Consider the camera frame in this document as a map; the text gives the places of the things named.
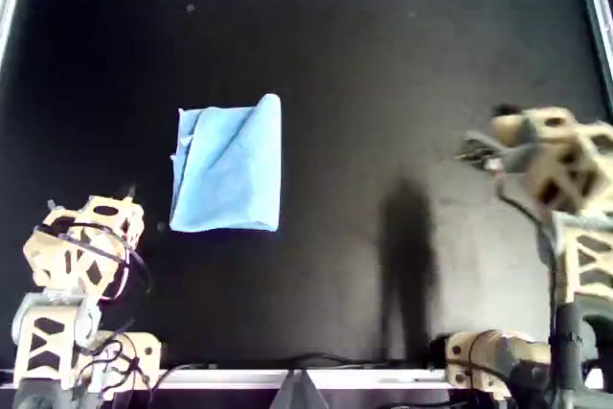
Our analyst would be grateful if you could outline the light blue microfibre cloth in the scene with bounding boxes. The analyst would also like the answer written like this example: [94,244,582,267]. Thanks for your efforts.
[170,91,284,234]

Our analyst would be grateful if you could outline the thin black cable along frame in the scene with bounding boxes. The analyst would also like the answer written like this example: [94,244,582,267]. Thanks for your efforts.
[157,353,398,375]

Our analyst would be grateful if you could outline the black cables at left base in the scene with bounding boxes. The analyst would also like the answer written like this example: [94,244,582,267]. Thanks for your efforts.
[71,339,164,409]

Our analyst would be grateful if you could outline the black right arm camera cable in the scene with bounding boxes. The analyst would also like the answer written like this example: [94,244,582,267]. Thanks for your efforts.
[495,178,566,314]

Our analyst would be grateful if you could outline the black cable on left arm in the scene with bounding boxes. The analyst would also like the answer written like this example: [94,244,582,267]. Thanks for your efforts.
[35,221,154,303]

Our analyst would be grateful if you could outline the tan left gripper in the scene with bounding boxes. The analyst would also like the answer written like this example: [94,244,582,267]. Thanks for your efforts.
[79,182,145,250]

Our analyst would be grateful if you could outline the grey triangular stand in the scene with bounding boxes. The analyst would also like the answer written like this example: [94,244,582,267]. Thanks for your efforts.
[270,369,329,409]

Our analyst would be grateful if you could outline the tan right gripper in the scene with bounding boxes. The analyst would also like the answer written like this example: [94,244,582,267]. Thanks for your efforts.
[491,104,613,212]

